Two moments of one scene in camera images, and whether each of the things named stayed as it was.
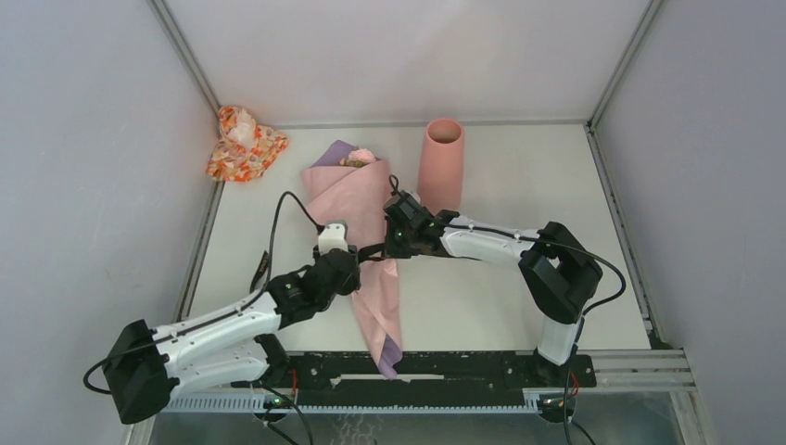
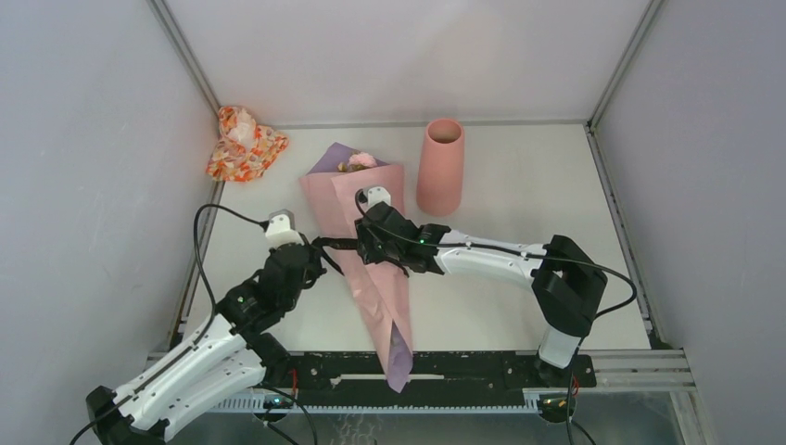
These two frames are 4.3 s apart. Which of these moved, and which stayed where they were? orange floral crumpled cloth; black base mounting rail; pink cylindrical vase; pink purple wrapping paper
Moved: pink purple wrapping paper
Stayed: black base mounting rail; pink cylindrical vase; orange floral crumpled cloth
